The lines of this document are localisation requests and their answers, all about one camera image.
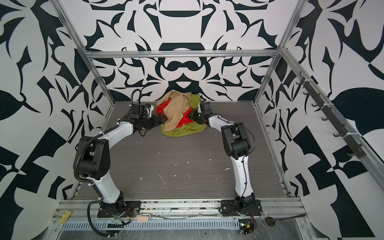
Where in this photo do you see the beige cloth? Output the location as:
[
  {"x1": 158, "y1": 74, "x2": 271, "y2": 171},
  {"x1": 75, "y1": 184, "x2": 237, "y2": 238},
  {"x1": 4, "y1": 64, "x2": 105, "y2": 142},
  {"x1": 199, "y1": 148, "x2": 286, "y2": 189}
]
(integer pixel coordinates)
[{"x1": 156, "y1": 90, "x2": 192, "y2": 132}]

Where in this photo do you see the yellow tape piece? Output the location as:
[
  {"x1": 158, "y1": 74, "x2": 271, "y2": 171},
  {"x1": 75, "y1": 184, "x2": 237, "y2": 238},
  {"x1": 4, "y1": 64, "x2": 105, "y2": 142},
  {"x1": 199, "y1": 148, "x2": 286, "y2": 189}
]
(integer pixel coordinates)
[{"x1": 59, "y1": 210, "x2": 72, "y2": 224}]

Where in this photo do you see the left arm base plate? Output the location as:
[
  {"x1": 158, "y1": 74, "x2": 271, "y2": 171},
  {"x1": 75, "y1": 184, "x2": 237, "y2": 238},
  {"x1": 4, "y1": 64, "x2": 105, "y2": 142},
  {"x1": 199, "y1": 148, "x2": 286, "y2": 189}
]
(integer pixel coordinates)
[{"x1": 97, "y1": 201, "x2": 142, "y2": 218}]

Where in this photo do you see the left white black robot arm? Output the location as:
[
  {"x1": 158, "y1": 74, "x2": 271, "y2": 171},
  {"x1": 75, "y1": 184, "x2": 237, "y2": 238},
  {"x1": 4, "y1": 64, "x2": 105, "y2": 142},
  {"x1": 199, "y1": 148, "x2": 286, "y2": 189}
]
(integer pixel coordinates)
[{"x1": 73, "y1": 104, "x2": 168, "y2": 213}]

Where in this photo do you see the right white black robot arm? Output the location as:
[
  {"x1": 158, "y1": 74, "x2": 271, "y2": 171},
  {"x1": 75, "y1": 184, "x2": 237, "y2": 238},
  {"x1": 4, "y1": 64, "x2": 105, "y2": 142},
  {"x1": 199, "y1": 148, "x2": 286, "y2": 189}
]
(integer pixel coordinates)
[{"x1": 190, "y1": 101, "x2": 256, "y2": 209}]

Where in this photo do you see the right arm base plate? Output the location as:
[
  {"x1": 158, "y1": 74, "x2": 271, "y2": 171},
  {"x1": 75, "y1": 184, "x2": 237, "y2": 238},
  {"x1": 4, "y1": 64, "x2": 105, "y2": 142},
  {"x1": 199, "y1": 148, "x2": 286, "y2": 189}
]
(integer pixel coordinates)
[{"x1": 219, "y1": 200, "x2": 263, "y2": 216}]

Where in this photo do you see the small electronics board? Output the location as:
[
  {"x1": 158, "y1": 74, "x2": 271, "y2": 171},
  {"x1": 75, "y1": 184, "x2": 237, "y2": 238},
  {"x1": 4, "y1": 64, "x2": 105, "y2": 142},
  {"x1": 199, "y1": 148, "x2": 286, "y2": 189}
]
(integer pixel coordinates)
[{"x1": 239, "y1": 218, "x2": 257, "y2": 235}]

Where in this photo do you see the black corrugated cable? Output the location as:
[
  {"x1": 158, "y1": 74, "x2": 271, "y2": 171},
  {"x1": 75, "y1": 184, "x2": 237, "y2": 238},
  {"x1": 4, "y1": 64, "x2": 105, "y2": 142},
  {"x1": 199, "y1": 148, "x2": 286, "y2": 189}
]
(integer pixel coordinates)
[{"x1": 86, "y1": 199, "x2": 132, "y2": 238}]

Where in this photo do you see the white slotted cable duct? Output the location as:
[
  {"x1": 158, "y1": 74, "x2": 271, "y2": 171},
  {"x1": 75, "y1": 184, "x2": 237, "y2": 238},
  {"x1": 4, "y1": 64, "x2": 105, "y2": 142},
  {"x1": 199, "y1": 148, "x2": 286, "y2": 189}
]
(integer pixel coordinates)
[{"x1": 61, "y1": 218, "x2": 241, "y2": 231}]

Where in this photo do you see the pink eraser block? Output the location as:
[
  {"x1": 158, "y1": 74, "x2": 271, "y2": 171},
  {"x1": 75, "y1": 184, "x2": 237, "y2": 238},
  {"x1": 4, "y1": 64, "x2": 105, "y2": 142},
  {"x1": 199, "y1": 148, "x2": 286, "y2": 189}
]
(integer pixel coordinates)
[{"x1": 136, "y1": 214, "x2": 152, "y2": 223}]

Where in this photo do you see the red cloth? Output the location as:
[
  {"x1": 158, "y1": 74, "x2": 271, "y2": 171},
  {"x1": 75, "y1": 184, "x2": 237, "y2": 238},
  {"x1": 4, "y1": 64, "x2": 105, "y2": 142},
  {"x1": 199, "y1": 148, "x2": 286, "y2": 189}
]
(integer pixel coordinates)
[{"x1": 157, "y1": 99, "x2": 194, "y2": 132}]

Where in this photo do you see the green cloth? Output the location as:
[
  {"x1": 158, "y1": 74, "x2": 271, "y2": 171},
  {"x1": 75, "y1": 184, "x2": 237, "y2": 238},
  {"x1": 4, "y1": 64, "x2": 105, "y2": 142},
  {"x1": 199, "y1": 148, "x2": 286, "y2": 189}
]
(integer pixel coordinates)
[{"x1": 161, "y1": 94, "x2": 208, "y2": 137}]

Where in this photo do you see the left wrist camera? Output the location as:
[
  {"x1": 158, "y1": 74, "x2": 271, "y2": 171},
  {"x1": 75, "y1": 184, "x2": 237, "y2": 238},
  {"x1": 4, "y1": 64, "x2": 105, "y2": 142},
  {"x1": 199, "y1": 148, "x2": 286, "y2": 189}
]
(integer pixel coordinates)
[{"x1": 144, "y1": 104, "x2": 155, "y2": 118}]

